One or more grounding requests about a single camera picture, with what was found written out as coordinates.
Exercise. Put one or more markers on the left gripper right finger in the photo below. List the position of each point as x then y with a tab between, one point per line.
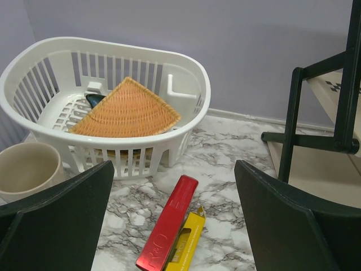
290	229

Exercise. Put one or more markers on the yellow toothpaste box upper left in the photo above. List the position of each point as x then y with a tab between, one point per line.
187	241

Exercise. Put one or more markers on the beige ceramic mug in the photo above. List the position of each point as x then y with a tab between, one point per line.
28	168

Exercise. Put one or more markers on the orange woven fan mat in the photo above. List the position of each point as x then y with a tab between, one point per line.
129	110

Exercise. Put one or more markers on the white plastic basket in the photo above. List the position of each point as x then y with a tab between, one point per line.
43	90

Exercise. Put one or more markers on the red toothpaste box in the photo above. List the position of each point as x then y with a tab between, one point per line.
160	242

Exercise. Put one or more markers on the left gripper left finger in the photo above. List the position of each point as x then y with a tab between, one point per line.
57	228

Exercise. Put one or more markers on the black item in basket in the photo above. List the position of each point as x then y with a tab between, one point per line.
94	99

